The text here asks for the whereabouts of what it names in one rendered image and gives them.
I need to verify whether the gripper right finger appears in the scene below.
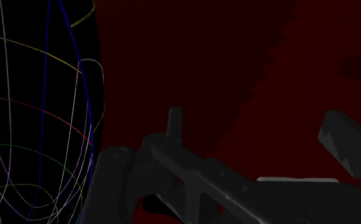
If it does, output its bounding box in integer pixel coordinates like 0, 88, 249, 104
318, 109, 361, 189

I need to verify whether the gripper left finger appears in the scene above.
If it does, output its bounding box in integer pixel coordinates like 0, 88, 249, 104
80, 106, 294, 224

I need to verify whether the black object with coloured lines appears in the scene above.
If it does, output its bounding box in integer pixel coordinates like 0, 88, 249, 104
0, 0, 105, 224

